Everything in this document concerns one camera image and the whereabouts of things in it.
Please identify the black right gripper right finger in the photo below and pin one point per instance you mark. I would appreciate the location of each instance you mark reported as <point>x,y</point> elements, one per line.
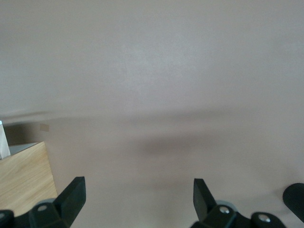
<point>202,199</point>

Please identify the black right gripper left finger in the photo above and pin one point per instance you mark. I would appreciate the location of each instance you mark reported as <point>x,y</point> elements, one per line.
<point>71,197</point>

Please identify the light wooden cabinet box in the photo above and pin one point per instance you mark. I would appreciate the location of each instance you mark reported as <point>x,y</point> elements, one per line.
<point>23,175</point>

